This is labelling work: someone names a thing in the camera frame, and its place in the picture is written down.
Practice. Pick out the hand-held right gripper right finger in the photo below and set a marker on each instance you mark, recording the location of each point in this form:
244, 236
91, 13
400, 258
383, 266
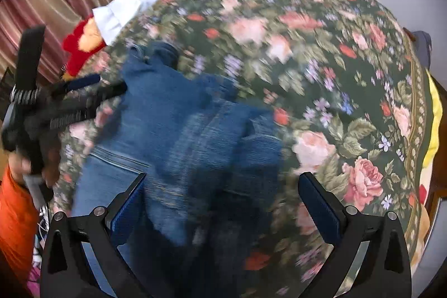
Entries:
319, 207

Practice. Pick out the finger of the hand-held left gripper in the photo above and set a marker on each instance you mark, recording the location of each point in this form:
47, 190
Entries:
90, 99
85, 81

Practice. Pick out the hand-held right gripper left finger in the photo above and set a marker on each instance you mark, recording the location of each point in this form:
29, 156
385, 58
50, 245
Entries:
127, 210

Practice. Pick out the blue denim jeans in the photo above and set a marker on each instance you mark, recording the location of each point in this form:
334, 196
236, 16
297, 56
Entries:
174, 130

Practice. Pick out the person's left hand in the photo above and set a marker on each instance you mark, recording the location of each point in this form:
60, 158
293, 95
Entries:
21, 167

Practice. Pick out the red and yellow plush toy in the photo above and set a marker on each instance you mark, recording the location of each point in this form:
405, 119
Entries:
78, 53

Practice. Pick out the white cloth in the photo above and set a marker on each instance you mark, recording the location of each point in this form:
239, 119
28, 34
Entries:
132, 1

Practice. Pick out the cream printed blanket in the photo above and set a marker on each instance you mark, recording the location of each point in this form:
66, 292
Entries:
420, 214

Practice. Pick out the yellow blanket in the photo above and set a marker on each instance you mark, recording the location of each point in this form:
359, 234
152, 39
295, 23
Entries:
434, 123

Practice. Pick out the dark floral blanket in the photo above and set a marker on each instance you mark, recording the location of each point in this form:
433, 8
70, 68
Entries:
297, 57

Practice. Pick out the grey backpack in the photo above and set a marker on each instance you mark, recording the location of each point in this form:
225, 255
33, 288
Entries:
423, 48

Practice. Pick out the wooden chair post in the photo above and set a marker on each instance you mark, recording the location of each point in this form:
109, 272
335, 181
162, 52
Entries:
409, 33

